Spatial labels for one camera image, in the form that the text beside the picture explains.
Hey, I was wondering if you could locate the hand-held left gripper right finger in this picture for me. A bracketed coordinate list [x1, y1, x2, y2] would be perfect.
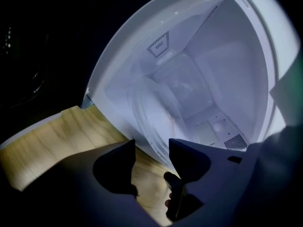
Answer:
[168, 138, 258, 226]

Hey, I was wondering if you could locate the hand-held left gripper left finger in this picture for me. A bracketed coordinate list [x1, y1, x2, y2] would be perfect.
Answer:
[14, 139, 164, 227]

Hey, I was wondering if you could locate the white microwave oven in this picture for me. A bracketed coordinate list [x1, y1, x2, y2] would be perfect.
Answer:
[0, 0, 303, 157]

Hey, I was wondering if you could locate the clear glass plate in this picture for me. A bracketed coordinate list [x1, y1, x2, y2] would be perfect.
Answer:
[129, 76, 187, 168]

